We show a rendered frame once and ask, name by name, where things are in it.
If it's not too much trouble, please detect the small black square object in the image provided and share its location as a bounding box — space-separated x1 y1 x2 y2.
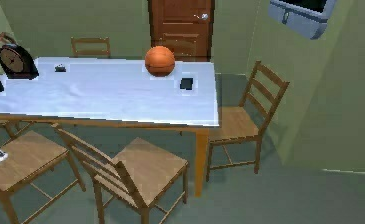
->
179 77 195 91

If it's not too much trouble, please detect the wooden table with white top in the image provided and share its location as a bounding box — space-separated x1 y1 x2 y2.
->
0 56 221 198

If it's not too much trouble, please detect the wooden slat-back chair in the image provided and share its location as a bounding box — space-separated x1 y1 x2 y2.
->
51 123 190 224
205 60 290 183
0 129 87 224
70 36 112 59

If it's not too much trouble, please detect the dark mantel clock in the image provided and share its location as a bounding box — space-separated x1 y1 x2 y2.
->
0 43 40 80

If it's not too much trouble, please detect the orange basketball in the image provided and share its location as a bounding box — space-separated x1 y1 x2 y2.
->
144 45 176 78

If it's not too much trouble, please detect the brown wooden room door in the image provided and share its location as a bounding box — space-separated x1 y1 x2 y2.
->
147 0 216 63

